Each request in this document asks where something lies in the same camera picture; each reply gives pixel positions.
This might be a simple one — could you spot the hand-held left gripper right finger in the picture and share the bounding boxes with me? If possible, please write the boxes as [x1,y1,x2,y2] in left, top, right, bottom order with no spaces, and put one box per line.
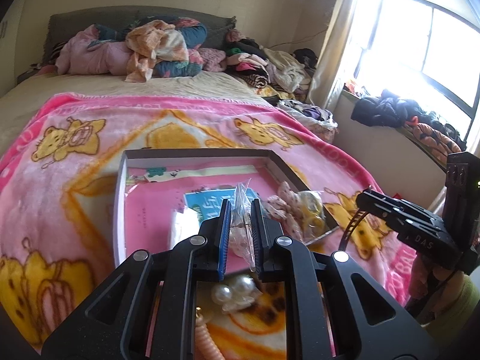
[250,198,438,360]

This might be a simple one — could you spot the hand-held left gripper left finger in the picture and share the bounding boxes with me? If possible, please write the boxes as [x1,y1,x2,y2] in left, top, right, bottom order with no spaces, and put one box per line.
[41,197,232,360]

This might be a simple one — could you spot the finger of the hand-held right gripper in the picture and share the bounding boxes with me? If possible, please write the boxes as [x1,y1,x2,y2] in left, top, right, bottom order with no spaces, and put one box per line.
[357,203,444,245]
[355,190,444,223]

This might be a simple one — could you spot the clear plastic bag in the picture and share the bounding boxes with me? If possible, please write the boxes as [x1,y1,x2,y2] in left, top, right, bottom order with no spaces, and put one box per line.
[229,179,264,271]

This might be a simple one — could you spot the white earring card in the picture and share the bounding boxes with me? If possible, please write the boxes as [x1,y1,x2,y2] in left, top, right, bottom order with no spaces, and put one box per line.
[170,210,202,249]

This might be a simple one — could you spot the thin black hairband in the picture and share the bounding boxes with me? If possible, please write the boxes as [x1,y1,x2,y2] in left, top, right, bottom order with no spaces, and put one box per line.
[337,200,373,252]

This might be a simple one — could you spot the yellow hair ties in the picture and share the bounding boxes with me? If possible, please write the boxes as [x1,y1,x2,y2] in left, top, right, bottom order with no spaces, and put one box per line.
[296,190,328,241]

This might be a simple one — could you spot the shallow grey box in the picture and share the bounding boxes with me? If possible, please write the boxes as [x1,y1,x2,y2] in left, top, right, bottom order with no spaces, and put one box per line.
[112,148,339,271]

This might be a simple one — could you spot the person's right forearm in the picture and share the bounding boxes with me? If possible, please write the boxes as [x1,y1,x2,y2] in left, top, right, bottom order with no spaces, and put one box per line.
[424,273,480,328]

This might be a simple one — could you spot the blue printed card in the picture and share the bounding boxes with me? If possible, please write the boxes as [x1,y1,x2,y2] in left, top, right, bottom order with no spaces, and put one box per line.
[183,189,260,226]

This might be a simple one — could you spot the pearl hair clip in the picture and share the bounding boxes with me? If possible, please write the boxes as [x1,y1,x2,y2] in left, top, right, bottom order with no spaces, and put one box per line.
[212,274,258,314]

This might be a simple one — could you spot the orange and black cloth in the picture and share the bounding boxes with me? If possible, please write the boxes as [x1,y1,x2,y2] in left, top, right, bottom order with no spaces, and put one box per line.
[407,114,468,155]

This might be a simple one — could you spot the black puffer jacket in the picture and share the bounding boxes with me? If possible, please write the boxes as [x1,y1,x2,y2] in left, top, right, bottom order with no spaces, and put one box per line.
[352,89,425,128]

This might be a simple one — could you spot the laundry basket with clothes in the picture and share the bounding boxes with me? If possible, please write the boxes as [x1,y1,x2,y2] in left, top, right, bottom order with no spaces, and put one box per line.
[277,99,338,143]

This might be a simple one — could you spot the black hat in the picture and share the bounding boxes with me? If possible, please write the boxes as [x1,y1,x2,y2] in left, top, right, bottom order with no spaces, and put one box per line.
[292,47,319,70]

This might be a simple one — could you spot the large window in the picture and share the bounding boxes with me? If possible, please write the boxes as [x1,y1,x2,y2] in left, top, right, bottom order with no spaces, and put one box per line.
[343,0,480,144]

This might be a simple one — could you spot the cream curtain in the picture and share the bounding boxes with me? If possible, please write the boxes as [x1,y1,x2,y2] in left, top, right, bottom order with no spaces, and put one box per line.
[305,0,380,110]

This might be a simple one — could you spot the pink printed blanket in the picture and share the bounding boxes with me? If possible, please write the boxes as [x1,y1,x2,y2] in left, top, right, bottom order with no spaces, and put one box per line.
[0,92,421,360]

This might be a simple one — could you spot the pile of mixed clothes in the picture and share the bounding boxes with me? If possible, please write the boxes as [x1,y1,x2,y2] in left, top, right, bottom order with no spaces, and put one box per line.
[225,28,320,100]

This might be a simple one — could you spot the pink fuzzy cloth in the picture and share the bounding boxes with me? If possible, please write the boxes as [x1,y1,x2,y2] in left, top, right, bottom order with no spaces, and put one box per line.
[189,47,228,73]

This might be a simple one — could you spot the bed with beige sheet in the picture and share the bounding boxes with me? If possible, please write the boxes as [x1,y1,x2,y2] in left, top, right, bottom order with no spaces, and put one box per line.
[0,70,271,151]

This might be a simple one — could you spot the pile of clothes on bed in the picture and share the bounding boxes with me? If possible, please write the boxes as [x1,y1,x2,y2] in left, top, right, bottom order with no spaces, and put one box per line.
[94,16,209,80]

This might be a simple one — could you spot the orange and cream cloth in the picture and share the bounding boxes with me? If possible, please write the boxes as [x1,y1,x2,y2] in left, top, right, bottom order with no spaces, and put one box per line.
[124,20,190,83]

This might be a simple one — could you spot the pink padded quilt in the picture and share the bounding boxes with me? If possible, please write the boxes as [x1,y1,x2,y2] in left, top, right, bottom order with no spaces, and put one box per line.
[56,24,132,76]

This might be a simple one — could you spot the dark grey headboard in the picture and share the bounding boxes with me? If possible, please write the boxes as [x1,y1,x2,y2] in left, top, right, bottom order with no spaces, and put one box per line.
[45,5,237,52]

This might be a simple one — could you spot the peach spiral hair tie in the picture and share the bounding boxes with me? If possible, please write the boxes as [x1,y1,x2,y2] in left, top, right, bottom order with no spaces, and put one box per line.
[194,309,226,360]

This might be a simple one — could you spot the black wall cable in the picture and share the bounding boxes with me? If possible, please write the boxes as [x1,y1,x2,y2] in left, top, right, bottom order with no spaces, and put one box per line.
[270,26,331,46]

